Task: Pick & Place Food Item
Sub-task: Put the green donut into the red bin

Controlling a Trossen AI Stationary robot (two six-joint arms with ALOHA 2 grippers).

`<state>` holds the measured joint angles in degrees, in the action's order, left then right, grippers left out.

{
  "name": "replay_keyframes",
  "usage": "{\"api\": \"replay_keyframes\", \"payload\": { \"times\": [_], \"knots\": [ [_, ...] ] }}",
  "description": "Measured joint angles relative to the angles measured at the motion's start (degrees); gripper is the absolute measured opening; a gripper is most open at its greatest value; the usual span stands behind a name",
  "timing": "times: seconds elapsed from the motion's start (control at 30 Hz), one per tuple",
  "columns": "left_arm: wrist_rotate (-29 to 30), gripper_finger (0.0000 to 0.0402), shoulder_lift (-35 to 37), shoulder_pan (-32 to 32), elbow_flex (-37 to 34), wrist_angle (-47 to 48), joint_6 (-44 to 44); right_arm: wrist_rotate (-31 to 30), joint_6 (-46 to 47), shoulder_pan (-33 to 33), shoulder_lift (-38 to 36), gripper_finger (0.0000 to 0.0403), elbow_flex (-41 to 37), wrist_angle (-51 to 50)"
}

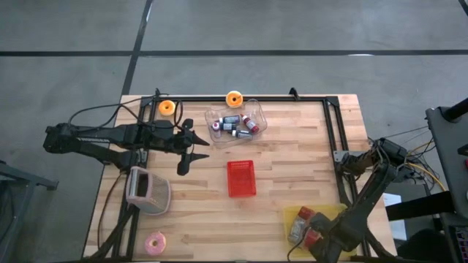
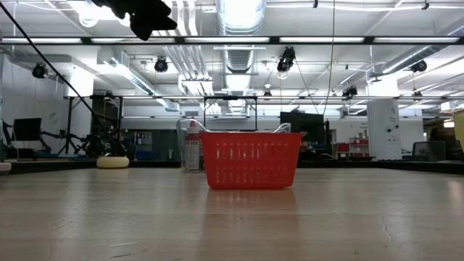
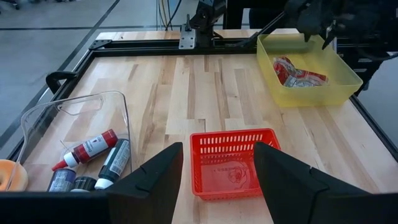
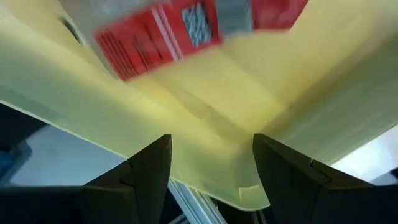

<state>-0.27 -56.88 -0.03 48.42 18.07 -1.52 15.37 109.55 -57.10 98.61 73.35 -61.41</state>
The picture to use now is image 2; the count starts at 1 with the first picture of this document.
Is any distant black robot rig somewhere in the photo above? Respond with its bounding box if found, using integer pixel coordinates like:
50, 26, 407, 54
39, 130, 124, 157

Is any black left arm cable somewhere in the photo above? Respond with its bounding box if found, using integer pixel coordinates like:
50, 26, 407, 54
0, 1, 123, 156

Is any black overhead frame crossbar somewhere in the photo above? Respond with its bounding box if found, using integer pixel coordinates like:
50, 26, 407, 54
0, 35, 464, 46

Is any shelf with red bins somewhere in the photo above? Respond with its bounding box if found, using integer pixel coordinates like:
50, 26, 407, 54
336, 136, 370, 159

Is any red plastic basket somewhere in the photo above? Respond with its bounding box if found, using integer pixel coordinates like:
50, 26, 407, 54
198, 131, 305, 191

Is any dark red colouring bottle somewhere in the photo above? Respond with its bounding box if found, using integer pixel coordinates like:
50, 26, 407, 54
183, 120, 202, 172

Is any large black monitor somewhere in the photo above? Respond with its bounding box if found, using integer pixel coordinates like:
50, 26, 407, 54
279, 111, 326, 143

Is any white pillar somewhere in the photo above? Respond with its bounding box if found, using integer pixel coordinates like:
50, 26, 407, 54
366, 99, 402, 161

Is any yellow-orange toy donut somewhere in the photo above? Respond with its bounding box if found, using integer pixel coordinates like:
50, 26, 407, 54
96, 155, 131, 170

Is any black mesh office chair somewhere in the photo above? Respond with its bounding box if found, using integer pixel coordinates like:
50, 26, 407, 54
412, 140, 447, 162

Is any clear plastic bin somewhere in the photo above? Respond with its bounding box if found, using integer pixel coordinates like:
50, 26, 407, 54
176, 117, 293, 173

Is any distant black station frame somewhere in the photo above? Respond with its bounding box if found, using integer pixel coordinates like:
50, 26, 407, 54
202, 95, 258, 132
63, 94, 123, 157

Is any black aluminium table frame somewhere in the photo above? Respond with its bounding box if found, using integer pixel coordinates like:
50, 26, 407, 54
10, 159, 464, 175

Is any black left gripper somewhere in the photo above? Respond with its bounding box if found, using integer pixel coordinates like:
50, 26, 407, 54
90, 0, 178, 41

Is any computer monitor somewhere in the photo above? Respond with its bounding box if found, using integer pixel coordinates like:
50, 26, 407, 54
12, 117, 43, 142

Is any silver ventilation duct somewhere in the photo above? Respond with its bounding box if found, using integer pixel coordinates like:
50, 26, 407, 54
216, 0, 268, 73

